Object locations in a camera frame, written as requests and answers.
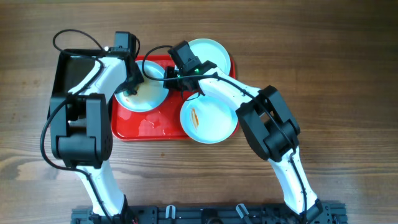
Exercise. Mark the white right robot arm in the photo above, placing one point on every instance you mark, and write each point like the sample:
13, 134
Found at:
267, 123

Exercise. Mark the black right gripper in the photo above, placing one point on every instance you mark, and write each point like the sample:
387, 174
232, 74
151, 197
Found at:
169, 83

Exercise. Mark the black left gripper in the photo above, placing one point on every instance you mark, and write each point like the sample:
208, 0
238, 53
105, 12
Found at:
137, 80

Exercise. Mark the red plastic tray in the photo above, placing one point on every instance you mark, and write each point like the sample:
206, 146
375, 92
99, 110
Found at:
161, 123

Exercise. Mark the black water tray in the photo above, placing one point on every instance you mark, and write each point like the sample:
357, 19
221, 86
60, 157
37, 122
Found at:
78, 74

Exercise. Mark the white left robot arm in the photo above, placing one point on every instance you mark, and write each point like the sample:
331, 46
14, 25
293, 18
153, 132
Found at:
77, 135

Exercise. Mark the white plate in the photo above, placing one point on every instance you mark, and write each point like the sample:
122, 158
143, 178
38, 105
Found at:
150, 94
207, 120
208, 49

